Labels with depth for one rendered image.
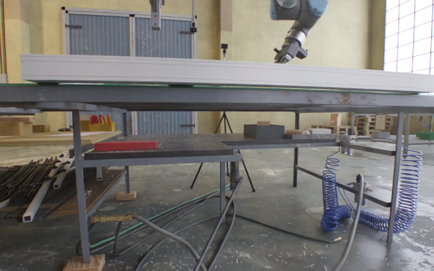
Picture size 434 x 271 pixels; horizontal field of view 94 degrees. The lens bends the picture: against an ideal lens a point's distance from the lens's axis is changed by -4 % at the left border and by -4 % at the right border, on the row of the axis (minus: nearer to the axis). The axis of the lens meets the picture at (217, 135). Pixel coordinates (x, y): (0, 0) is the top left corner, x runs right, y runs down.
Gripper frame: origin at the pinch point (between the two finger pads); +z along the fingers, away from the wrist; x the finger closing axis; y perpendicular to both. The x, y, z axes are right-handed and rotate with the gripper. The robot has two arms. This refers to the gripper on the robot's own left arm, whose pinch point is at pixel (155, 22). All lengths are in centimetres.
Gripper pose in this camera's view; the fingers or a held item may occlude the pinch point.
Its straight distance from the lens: 74.5
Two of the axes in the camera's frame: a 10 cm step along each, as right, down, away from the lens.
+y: 9.8, -0.2, 1.9
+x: -1.9, -0.9, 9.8
